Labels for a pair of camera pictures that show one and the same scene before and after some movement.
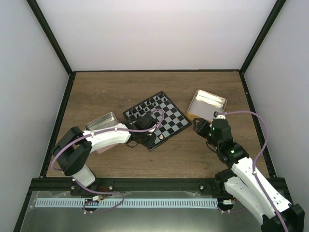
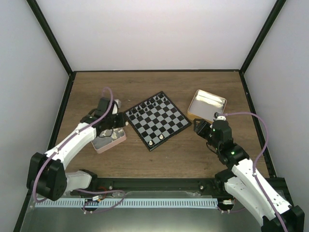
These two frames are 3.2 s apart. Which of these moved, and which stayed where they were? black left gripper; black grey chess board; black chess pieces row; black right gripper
Moved: black left gripper
Stayed: black right gripper; black grey chess board; black chess pieces row
